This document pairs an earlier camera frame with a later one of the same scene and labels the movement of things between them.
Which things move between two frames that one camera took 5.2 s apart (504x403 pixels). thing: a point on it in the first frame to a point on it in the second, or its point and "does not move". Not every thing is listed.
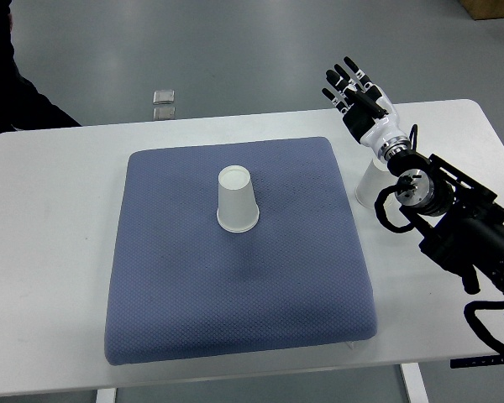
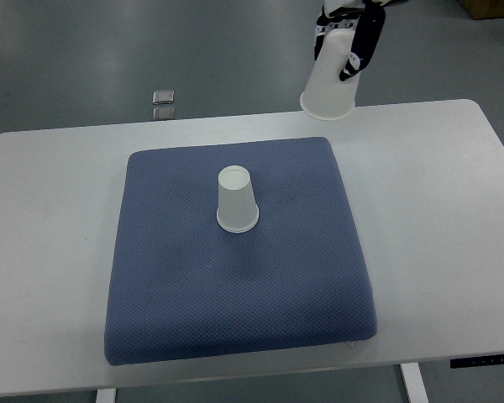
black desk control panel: (485, 361) does not move
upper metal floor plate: (163, 96) does not move
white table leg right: (414, 383) does not move
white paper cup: (373, 180) to (325, 96)
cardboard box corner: (487, 9) does not move
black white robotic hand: (366, 111) to (365, 17)
